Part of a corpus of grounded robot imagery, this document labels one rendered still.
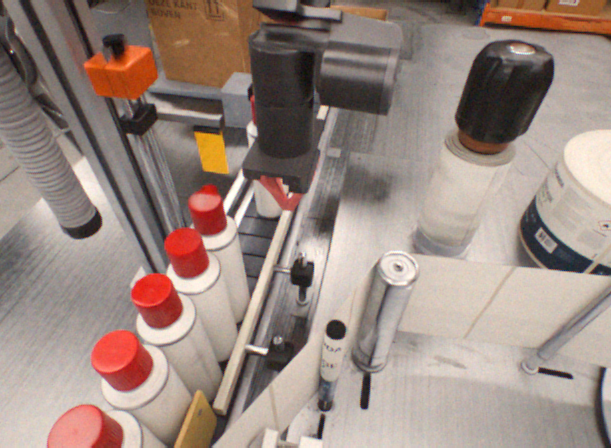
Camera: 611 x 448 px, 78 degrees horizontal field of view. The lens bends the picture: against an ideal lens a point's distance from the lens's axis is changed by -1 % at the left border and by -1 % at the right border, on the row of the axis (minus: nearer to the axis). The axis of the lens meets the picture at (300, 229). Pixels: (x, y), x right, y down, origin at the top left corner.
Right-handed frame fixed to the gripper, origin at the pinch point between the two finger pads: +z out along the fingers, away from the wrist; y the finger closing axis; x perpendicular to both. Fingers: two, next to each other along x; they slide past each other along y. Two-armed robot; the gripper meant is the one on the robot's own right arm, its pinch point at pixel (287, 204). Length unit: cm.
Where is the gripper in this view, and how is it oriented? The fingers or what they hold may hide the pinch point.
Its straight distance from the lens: 46.1
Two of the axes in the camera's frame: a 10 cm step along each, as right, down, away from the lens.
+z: 0.0, 6.6, 7.5
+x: -9.7, -1.7, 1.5
